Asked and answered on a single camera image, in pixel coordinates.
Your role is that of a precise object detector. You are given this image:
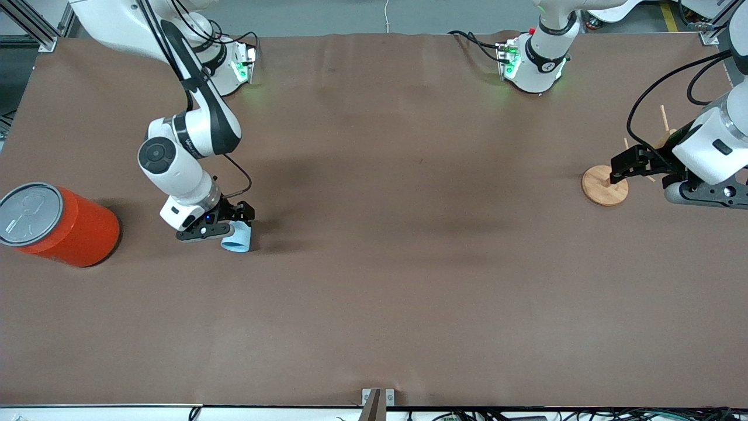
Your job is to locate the light blue paper cup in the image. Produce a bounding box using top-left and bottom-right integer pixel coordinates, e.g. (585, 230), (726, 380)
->
(221, 222), (252, 253)

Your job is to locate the wooden cup stand with pegs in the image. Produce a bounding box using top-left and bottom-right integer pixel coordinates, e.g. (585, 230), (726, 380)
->
(581, 105), (678, 207)

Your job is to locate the brown table cover sheet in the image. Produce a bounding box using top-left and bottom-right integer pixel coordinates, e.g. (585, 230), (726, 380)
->
(0, 30), (748, 409)

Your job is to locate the orange canister with grey lid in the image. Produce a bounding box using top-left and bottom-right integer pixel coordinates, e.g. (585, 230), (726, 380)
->
(0, 182), (122, 268)

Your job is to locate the aluminium frame profile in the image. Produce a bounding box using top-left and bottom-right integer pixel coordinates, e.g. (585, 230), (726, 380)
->
(699, 0), (737, 46)
(0, 0), (78, 53)

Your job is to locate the black right arm base cable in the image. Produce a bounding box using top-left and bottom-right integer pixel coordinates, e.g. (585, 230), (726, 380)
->
(225, 29), (261, 66)

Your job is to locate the black arm base cable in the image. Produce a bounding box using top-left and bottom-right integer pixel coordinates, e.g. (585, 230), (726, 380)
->
(225, 29), (261, 66)
(448, 30), (510, 65)

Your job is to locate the black left arm base cable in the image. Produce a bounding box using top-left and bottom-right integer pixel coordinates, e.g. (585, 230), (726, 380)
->
(448, 30), (510, 65)

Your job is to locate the grey metal camera bracket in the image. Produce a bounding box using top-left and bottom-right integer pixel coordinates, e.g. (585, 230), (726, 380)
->
(361, 388), (396, 421)

